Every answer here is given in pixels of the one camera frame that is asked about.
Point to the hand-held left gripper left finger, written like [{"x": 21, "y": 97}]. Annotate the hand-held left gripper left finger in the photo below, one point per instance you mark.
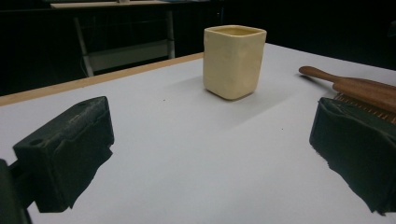
[{"x": 67, "y": 149}]

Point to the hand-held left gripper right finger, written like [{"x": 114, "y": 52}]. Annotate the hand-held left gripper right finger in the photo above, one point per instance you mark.
[{"x": 358, "y": 146}]

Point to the wooden comb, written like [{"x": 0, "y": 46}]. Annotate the wooden comb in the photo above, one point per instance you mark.
[{"x": 358, "y": 88}]

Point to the cream square ceramic cup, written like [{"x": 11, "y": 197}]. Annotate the cream square ceramic cup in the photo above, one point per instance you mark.
[{"x": 233, "y": 62}]

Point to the metal frame table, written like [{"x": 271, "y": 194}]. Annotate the metal frame table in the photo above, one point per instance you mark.
[{"x": 124, "y": 43}]

